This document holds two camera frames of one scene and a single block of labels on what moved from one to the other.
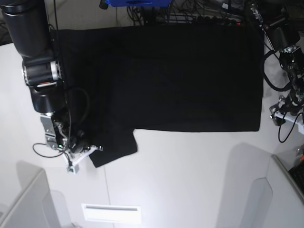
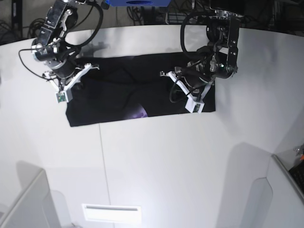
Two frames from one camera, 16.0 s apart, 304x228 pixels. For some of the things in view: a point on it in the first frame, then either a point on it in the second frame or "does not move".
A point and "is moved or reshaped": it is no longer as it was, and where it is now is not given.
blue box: [138, 3] does not move
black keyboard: [297, 173] does not move
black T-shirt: [117, 79] is moved or reshaped
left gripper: [78, 147] -> [66, 72]
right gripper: [286, 105] -> [196, 77]
